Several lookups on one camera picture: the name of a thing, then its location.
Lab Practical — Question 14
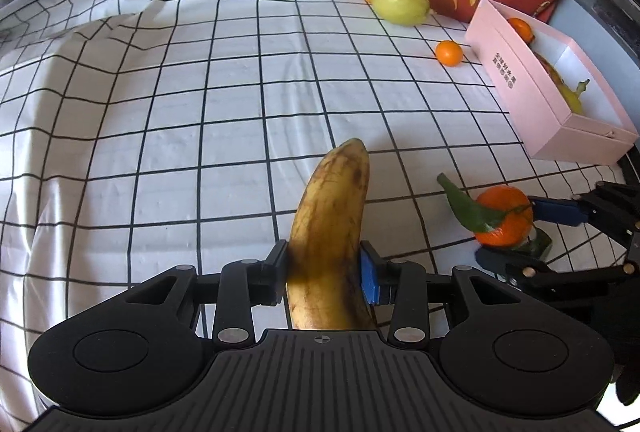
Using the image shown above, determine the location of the pink cardboard box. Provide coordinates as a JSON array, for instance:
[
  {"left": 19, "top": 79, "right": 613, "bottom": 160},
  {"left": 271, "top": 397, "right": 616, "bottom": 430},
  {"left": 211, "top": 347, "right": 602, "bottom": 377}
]
[{"left": 465, "top": 0, "right": 640, "bottom": 166}]

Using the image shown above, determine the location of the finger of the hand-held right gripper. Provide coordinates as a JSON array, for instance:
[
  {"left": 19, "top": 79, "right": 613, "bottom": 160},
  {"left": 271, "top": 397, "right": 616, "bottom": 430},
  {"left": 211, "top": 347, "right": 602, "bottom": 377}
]
[
  {"left": 474, "top": 232, "right": 558, "bottom": 288},
  {"left": 528, "top": 181, "right": 640, "bottom": 259}
]

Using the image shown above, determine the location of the tangerine with green leaf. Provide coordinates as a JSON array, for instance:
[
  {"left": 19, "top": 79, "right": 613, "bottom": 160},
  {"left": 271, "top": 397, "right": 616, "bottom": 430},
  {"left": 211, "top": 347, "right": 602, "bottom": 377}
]
[{"left": 437, "top": 172, "right": 535, "bottom": 248}]

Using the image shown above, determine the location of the small spotted banana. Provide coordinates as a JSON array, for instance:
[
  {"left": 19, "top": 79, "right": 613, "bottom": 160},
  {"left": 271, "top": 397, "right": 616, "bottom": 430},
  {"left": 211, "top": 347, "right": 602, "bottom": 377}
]
[{"left": 285, "top": 138, "right": 378, "bottom": 332}]

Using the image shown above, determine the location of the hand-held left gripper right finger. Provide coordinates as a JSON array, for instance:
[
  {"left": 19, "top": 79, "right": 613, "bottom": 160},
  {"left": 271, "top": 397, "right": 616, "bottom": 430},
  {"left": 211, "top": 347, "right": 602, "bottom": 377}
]
[{"left": 359, "top": 241, "right": 532, "bottom": 347}]

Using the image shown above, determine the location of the green guava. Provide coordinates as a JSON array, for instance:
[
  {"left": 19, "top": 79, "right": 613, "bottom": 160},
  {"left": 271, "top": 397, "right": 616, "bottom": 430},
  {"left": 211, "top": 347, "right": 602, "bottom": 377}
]
[{"left": 372, "top": 0, "right": 435, "bottom": 27}]

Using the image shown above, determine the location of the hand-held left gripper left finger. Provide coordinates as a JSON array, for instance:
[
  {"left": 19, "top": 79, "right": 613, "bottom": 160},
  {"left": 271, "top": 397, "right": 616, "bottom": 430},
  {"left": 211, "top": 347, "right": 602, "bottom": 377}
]
[{"left": 125, "top": 241, "right": 290, "bottom": 347}]

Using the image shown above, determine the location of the large spotted banana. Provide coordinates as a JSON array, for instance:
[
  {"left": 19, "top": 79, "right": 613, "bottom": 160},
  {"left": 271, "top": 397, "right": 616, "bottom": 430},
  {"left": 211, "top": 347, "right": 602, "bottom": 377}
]
[{"left": 532, "top": 50, "right": 591, "bottom": 115}]

